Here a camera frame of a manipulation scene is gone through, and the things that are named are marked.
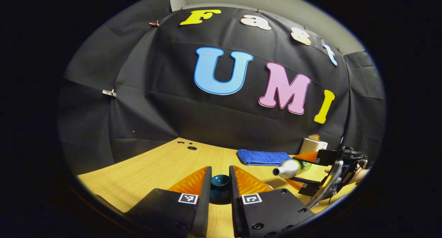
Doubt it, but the blue folded towel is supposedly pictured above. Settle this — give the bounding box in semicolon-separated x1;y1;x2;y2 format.
237;149;292;166

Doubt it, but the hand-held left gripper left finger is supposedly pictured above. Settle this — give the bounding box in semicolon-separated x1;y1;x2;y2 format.
93;166;212;238

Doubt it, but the white toaster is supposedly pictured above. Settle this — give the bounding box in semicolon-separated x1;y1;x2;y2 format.
299;139;328;155

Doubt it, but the silver green water bottle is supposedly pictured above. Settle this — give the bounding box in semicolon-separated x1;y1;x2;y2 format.
272;158;312;179

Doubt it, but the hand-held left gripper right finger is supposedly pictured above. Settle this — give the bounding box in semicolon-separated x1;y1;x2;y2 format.
229;165;316;238

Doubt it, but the black backdrop cloth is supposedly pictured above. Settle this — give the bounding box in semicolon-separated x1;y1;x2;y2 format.
57;5;386;175

